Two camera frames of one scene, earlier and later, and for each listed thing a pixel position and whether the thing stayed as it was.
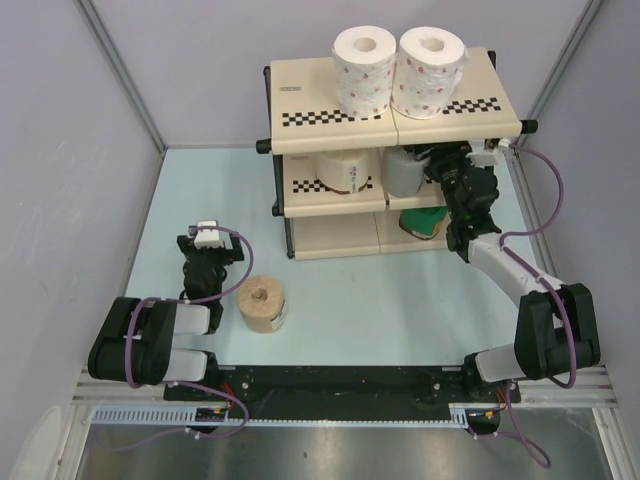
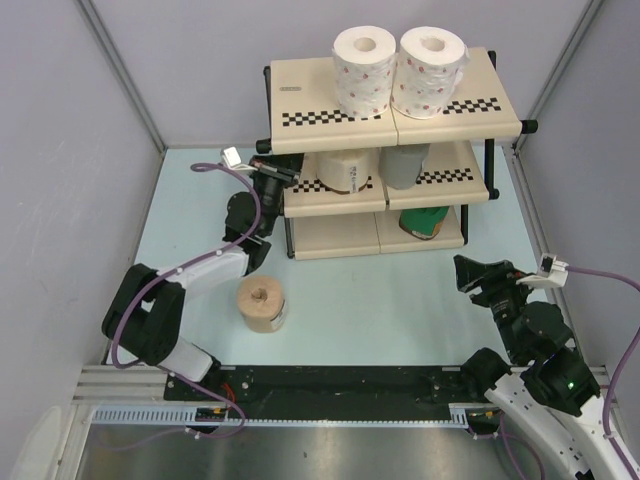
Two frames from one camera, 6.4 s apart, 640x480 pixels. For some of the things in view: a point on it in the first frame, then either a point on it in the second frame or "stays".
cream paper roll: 343,172 stays
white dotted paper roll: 363,70 stays
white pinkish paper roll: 431,62 stays
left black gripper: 231,254 to 284,168
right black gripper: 440,155 to 470,273
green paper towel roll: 423,222 stays
